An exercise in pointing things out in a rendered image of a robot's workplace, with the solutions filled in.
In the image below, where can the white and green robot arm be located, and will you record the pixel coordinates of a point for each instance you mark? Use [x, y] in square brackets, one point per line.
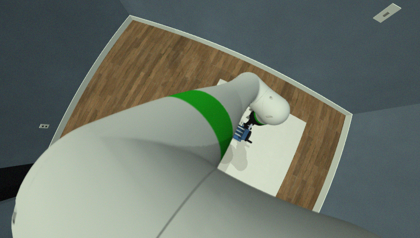
[148, 172]

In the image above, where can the blue bench vise with black handwheel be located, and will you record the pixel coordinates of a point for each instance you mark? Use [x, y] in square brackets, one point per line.
[242, 133]

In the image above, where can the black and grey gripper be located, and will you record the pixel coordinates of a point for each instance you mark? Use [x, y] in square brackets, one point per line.
[248, 125]

